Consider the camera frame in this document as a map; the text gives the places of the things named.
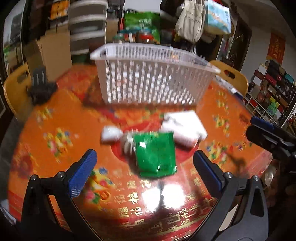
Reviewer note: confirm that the cluttered shelf unit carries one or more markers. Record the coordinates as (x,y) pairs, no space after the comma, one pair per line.
(271,93)

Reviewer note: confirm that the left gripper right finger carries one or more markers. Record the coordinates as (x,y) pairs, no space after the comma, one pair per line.
(250,220)

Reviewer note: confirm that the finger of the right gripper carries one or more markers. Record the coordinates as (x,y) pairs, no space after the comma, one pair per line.
(255,121)
(261,137)

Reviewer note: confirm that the grey white tiered rack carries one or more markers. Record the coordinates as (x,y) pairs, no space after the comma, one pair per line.
(87,25)

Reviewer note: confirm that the black phone stand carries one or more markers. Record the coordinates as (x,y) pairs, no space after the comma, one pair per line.
(41,89)

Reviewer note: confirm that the red wall scroll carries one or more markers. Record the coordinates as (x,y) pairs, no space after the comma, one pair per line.
(276,49)

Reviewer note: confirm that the red lid pickle jar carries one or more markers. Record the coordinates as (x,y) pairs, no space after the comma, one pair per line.
(144,37)

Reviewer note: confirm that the clear bag with shuttlecock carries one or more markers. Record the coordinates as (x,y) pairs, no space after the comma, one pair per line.
(128,144)

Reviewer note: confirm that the small white roll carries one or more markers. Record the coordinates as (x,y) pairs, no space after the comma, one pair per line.
(111,134)

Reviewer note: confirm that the yellow wooden chair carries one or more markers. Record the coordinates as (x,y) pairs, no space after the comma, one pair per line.
(15,91)
(232,76)

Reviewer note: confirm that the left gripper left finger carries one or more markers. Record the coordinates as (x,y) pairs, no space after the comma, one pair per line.
(49,212)

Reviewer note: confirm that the green foil pouch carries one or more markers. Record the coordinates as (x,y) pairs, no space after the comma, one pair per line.
(155,154)

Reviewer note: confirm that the beige canvas tote bag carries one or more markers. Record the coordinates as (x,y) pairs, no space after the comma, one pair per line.
(190,23)

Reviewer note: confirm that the left yellow wooden chair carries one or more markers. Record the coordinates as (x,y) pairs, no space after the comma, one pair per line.
(15,91)

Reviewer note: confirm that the brown cardboard box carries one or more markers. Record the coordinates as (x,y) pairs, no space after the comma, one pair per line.
(51,51)

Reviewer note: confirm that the white cloth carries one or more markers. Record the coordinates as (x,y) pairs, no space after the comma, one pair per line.
(186,127)

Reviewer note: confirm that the red floral tablecloth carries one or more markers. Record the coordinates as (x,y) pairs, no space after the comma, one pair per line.
(158,195)

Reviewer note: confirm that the white perforated plastic basket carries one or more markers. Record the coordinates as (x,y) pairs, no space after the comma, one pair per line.
(136,74)

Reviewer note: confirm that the blue printed tote bag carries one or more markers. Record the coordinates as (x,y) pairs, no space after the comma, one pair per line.
(217,19)

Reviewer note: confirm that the right yellow wooden chair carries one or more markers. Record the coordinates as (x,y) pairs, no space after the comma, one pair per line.
(232,76)

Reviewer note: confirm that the green shopping bag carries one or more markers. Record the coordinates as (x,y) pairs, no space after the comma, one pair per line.
(135,21)

